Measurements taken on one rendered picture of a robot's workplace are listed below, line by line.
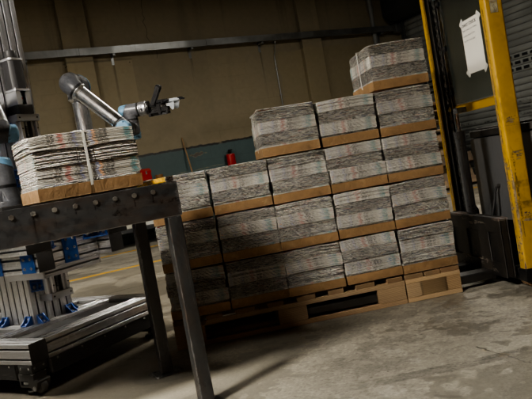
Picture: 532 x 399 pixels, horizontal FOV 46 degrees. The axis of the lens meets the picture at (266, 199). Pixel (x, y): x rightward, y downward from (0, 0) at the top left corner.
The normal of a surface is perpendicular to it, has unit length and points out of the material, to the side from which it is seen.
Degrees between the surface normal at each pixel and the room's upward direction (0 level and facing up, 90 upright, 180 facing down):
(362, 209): 90
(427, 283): 90
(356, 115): 90
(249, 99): 90
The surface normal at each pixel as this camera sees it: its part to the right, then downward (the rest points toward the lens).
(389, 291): 0.11, 0.04
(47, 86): 0.43, -0.03
